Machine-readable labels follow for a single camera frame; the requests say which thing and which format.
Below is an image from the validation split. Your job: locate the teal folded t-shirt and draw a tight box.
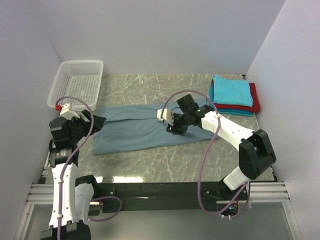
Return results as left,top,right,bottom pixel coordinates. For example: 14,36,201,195
208,80,253,117

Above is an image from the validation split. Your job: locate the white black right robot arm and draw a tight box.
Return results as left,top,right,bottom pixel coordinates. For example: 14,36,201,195
157,94,277,196

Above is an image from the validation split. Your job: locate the light blue folded t-shirt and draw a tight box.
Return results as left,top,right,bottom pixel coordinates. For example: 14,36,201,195
213,75,254,107

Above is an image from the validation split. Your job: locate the white perforated plastic basket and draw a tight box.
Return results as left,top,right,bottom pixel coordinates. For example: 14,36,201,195
47,60,104,111

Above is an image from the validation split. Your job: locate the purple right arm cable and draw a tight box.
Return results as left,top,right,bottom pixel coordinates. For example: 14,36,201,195
161,90,251,220

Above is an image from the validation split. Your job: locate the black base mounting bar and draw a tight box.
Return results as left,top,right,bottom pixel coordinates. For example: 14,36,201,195
88,181,248,213

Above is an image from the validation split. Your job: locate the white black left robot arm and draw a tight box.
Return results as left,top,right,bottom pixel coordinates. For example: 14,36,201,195
40,110,106,240

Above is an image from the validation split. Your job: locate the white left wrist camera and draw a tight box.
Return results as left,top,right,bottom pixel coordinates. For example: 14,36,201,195
54,103,80,120

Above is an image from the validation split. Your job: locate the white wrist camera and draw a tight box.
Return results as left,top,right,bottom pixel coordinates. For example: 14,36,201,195
54,103,80,120
157,108,173,126

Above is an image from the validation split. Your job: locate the grey-blue t-shirt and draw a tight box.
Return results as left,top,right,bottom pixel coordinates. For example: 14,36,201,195
92,103,214,156

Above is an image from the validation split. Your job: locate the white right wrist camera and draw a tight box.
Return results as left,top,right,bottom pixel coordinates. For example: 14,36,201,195
157,108,173,126

